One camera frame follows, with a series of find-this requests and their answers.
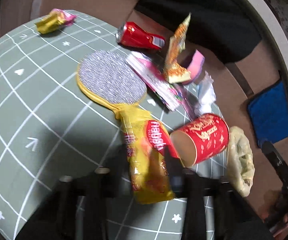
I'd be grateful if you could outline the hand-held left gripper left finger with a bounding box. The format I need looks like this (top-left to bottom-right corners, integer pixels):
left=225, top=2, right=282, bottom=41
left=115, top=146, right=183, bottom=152
left=17, top=167, right=134, bottom=240

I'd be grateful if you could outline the green grid mat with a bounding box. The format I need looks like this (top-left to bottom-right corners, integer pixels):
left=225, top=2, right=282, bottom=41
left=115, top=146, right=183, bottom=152
left=0, top=9, right=231, bottom=240

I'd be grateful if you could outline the beige plastic bag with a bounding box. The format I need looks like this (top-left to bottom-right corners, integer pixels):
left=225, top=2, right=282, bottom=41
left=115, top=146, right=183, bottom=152
left=227, top=126, right=256, bottom=198

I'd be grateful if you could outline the red paper tube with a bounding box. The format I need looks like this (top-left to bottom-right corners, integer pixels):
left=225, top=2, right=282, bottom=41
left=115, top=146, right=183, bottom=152
left=169, top=113, right=231, bottom=168

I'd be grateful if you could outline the black cloth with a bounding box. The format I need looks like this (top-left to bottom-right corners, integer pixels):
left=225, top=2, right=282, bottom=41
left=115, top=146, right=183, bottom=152
left=133, top=0, right=262, bottom=65

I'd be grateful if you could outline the gold foil wrapper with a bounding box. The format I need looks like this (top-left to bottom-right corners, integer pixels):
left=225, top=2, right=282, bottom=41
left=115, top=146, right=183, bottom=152
left=35, top=11, right=62, bottom=34

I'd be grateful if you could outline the blue cloth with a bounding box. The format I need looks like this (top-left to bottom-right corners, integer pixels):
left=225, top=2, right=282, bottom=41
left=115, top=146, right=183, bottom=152
left=246, top=80, right=288, bottom=148

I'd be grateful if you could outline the pink white snack packet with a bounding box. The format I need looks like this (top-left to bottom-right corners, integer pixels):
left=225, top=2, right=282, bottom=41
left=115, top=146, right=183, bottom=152
left=126, top=51, right=184, bottom=112

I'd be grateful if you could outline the purple plastic wrapper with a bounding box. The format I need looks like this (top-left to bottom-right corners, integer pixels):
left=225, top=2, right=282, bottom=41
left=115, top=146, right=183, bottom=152
left=176, top=84, right=200, bottom=122

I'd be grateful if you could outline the crushed red drink can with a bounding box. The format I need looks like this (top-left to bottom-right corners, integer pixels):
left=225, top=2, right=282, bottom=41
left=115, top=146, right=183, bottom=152
left=116, top=21, right=166, bottom=52

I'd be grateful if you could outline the person's right hand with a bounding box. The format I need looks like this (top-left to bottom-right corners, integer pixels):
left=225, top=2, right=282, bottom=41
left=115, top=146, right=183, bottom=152
left=259, top=189, right=288, bottom=221

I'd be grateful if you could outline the orange snack wrapper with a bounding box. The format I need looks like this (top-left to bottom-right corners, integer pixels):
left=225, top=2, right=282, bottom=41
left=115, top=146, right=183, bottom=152
left=162, top=12, right=192, bottom=84

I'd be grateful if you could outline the yellow bristle brush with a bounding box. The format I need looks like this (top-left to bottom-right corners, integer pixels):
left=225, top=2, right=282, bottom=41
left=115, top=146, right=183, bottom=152
left=76, top=50, right=148, bottom=121

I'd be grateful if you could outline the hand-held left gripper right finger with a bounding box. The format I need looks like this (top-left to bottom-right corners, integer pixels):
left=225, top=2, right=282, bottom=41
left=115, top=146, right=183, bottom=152
left=173, top=168, right=274, bottom=240

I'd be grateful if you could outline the pink candy wrapper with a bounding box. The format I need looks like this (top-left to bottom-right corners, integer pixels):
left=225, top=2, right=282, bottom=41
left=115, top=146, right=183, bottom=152
left=50, top=8, right=77, bottom=27

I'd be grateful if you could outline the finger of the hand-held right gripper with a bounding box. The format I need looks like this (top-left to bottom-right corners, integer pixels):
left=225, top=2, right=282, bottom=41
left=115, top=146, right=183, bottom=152
left=261, top=140, right=288, bottom=173

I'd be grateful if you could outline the yellow wafer packet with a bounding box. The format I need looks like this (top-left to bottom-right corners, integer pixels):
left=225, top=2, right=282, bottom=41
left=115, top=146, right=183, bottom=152
left=118, top=105, right=176, bottom=205

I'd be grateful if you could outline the crumpled white tissue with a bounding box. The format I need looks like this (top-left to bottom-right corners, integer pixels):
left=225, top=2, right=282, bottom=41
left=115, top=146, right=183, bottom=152
left=196, top=71, right=216, bottom=113

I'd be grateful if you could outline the grey stone countertop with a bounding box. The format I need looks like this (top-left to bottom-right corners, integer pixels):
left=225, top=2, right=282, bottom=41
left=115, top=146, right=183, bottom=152
left=221, top=0, right=288, bottom=135

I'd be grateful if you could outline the pink sponge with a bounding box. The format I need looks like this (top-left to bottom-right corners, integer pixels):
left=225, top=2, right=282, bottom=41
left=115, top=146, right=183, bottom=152
left=186, top=49, right=206, bottom=84

